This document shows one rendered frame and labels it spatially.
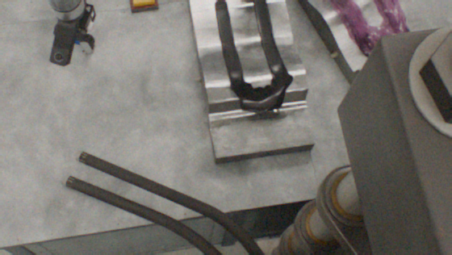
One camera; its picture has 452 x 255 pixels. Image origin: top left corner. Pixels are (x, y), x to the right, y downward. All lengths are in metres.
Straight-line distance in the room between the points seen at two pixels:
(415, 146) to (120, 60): 1.40
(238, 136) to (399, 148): 1.18
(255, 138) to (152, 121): 0.29
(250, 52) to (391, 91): 1.23
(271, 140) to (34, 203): 0.64
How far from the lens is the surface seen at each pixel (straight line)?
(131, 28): 1.98
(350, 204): 1.03
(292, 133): 1.81
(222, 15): 1.90
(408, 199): 0.65
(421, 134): 0.62
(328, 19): 1.91
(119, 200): 1.76
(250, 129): 1.80
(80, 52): 1.79
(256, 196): 1.82
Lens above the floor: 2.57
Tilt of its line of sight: 69 degrees down
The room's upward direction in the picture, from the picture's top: straight up
